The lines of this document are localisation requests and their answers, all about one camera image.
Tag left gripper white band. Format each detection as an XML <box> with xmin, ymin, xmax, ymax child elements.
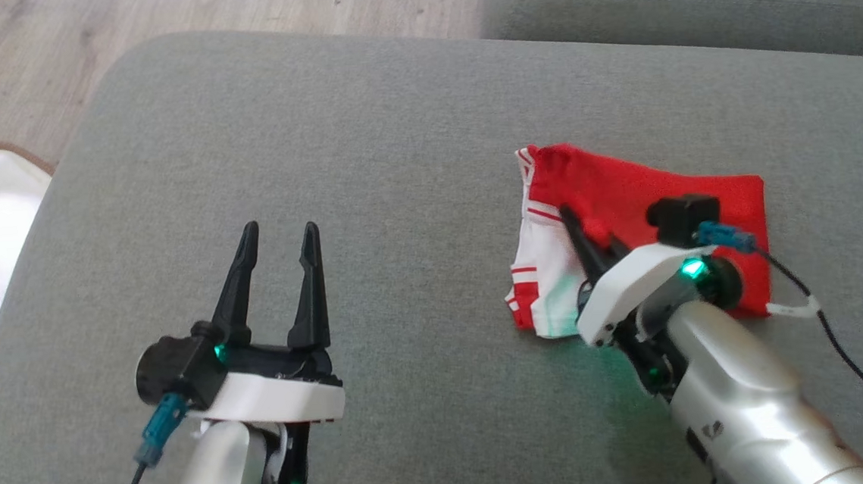
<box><xmin>172</xmin><ymin>216</ymin><xmax>348</xmax><ymax>432</ymax></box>

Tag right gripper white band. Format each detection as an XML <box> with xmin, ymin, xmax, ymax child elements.
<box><xmin>558</xmin><ymin>193</ymin><xmax>724</xmax><ymax>349</ymax></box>

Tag red Bulls basketball jersey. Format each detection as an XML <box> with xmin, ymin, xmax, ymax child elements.
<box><xmin>493</xmin><ymin>128</ymin><xmax>776</xmax><ymax>342</ymax></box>

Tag large grey sofa seat cushion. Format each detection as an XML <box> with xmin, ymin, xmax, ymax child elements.
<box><xmin>0</xmin><ymin>0</ymin><xmax>863</xmax><ymax>484</ymax></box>

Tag left camera cable teal plug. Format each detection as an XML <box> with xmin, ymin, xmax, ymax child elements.
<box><xmin>101</xmin><ymin>391</ymin><xmax>195</xmax><ymax>484</ymax></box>

